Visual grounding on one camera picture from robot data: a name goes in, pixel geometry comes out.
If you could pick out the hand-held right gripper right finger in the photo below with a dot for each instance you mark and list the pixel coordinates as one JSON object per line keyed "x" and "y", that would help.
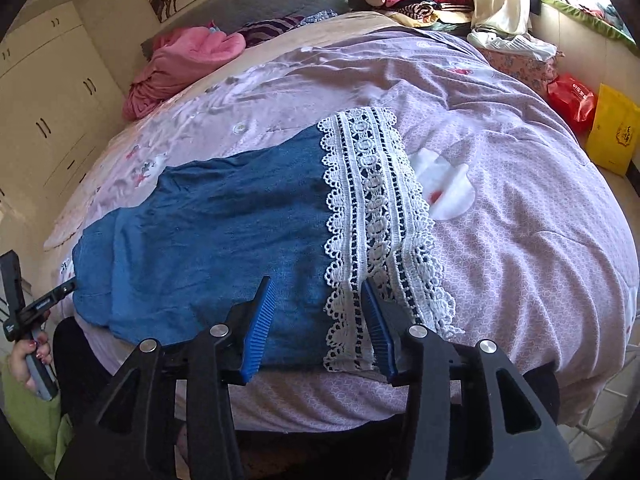
{"x": 376, "y": 320}

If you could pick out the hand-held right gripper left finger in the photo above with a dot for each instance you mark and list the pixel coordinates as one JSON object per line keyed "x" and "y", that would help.
{"x": 260, "y": 330}

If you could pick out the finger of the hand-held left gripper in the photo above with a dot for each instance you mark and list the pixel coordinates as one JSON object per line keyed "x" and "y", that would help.
{"x": 50, "y": 299}

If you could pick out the blue lace-trimmed pants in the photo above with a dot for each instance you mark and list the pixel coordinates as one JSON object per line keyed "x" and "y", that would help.
{"x": 200, "y": 240}

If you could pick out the person's left forearm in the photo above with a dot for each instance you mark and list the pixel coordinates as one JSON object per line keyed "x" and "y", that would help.
{"x": 35, "y": 430}

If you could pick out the person's left hand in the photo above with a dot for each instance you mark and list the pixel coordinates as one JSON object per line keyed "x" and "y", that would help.
{"x": 20, "y": 367}

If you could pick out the person's black-clad legs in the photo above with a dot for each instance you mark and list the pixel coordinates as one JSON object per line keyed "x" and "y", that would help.
{"x": 82, "y": 375}

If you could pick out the purple printed quilt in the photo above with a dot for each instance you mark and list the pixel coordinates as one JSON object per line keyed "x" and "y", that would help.
{"x": 525, "y": 235}

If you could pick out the cream wardrobe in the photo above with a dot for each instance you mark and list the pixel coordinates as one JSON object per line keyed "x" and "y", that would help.
{"x": 50, "y": 85}

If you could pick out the pink fleece blanket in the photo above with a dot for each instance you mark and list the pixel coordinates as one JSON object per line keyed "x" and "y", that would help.
{"x": 175, "y": 65}

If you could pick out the floral pillow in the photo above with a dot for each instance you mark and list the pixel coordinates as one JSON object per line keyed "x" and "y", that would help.
{"x": 520, "y": 67}

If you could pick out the red plastic bag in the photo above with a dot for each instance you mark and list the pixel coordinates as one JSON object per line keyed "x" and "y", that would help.
{"x": 572, "y": 102}

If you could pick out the purple striped cloth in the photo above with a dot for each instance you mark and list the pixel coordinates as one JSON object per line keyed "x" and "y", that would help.
{"x": 267, "y": 30}

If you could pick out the yellow paper bag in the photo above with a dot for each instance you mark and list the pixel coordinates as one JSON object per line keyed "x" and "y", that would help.
{"x": 612, "y": 130}

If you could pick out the blue patterned cloth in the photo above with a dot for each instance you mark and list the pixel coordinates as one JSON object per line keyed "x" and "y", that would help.
{"x": 317, "y": 17}

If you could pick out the cream hanging garment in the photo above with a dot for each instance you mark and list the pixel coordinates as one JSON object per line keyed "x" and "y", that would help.
{"x": 500, "y": 0}

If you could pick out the green trimmed cushion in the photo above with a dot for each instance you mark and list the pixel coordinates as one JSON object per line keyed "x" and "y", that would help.
{"x": 590, "y": 20}

